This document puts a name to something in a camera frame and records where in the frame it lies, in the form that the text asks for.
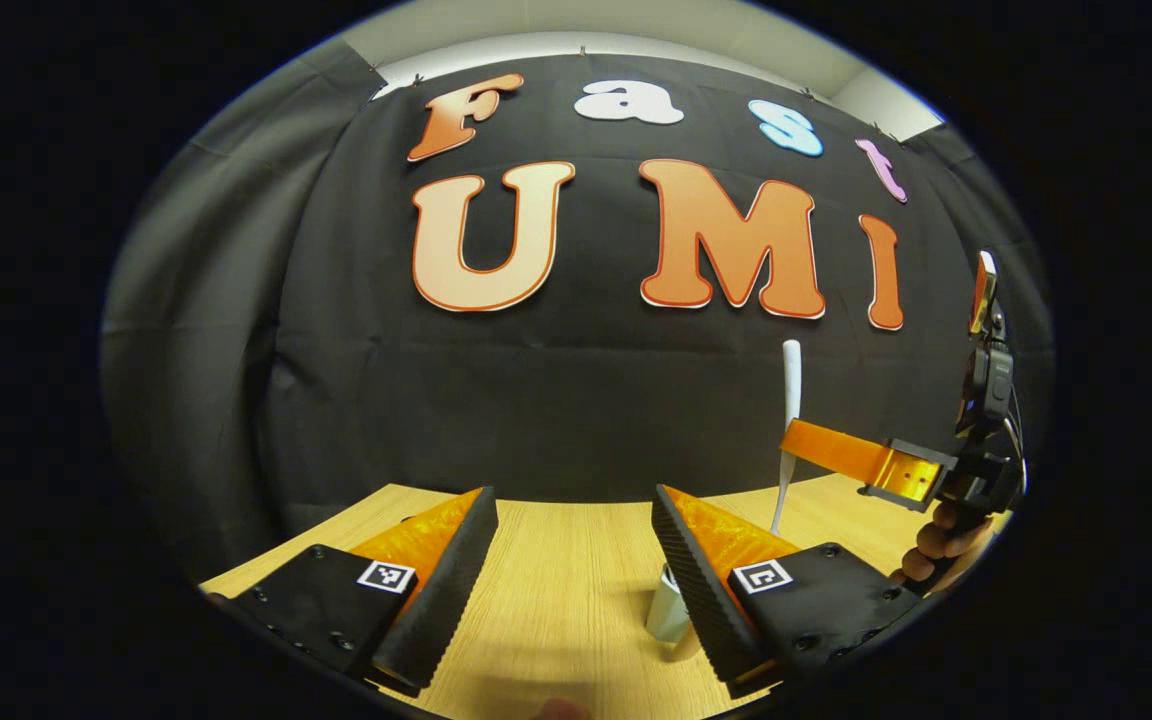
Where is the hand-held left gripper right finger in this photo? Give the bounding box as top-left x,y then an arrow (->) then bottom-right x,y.
650,485 -> 922,701

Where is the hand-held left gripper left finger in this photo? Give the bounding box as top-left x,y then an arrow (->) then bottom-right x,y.
201,487 -> 499,698

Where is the blue and white cup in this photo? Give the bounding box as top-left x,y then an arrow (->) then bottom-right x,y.
645,563 -> 693,644

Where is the white toothbrush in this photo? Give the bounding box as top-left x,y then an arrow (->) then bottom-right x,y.
769,340 -> 803,536

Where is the wooden desktop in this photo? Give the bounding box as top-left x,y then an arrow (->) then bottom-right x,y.
198,472 -> 1012,720

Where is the black backdrop cloth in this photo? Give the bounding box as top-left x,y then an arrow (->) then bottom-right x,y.
101,45 -> 1052,591

